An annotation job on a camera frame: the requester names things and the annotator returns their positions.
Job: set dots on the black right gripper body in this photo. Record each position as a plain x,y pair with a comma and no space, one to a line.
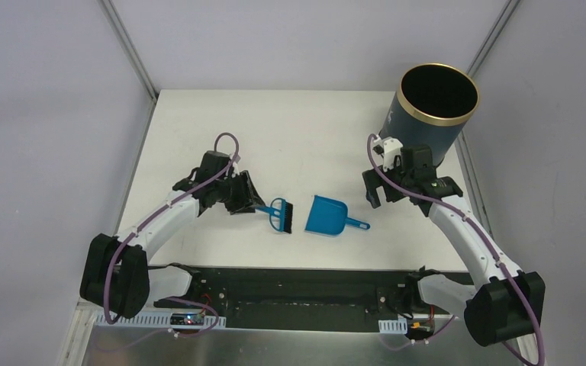
391,194

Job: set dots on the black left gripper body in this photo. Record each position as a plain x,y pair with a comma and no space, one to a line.
239,193

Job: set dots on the blue hand brush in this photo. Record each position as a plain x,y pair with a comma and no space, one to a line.
280,214

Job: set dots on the blue plastic dustpan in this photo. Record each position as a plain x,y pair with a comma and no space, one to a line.
330,217

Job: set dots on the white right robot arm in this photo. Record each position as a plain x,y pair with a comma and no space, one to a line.
481,256

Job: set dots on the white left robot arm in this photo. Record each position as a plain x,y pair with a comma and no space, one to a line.
130,250

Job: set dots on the dark bin with gold rim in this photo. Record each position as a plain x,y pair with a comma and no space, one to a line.
431,105

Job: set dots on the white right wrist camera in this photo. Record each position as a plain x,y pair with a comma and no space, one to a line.
389,149

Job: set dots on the black mounting base plate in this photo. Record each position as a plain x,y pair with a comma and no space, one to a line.
303,299

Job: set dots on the left white slotted cable duct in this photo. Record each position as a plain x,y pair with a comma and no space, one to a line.
185,320

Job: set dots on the white slotted cable duct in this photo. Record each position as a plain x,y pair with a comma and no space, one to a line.
185,320
396,326

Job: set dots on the right white slotted cable duct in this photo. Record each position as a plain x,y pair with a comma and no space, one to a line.
396,326

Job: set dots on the aluminium frame rail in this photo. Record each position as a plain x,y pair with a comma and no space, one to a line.
505,300

